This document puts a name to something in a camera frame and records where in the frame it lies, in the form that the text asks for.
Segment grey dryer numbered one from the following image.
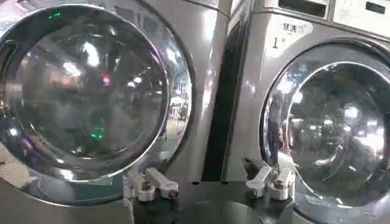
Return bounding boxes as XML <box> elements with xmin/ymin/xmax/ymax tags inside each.
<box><xmin>221</xmin><ymin>0</ymin><xmax>390</xmax><ymax>224</ymax></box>

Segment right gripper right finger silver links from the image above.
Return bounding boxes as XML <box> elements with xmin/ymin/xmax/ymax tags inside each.
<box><xmin>242</xmin><ymin>151</ymin><xmax>300</xmax><ymax>201</ymax></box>

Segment round glass dryer door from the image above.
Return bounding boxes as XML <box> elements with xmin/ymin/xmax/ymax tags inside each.
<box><xmin>0</xmin><ymin>3</ymin><xmax>193</xmax><ymax>183</ymax></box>
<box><xmin>259</xmin><ymin>44</ymin><xmax>390</xmax><ymax>208</ymax></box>

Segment grey dryer with round door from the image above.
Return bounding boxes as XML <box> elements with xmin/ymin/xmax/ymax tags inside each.
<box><xmin>0</xmin><ymin>0</ymin><xmax>232</xmax><ymax>224</ymax></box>

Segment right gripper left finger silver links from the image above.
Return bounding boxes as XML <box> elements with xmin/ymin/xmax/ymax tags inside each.
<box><xmin>122</xmin><ymin>167</ymin><xmax>180</xmax><ymax>203</ymax></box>

